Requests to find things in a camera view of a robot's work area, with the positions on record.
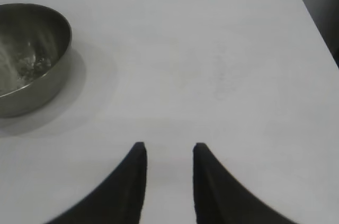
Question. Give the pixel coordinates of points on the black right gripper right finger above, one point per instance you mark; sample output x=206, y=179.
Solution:
x=217, y=197

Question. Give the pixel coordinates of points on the white uncooked rice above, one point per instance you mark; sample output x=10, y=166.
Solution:
x=31, y=65

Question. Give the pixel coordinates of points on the stainless steel mixing bowl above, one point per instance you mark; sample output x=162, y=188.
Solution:
x=39, y=97

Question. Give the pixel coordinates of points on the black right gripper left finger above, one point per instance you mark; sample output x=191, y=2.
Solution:
x=119, y=195

